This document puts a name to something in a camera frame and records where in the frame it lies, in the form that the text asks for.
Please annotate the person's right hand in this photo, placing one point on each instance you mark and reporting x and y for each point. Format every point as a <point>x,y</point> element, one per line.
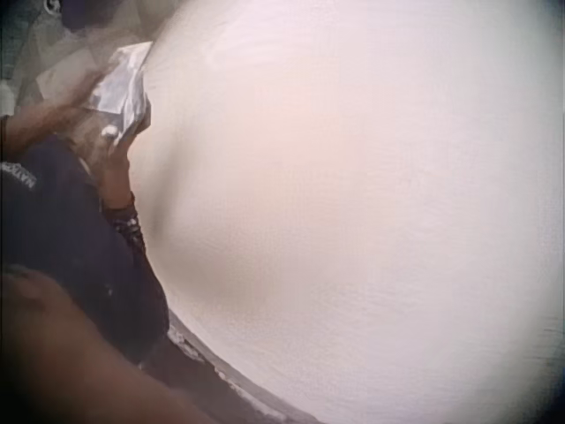
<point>111,170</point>

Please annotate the person's left hand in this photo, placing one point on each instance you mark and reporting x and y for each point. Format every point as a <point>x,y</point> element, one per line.
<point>73,95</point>

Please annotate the person's right fingers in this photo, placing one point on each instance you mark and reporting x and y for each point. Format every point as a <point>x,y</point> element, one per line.
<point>115,140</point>

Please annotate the shiny metal plastering trowel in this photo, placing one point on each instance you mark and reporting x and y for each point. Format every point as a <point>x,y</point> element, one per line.
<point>121,84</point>

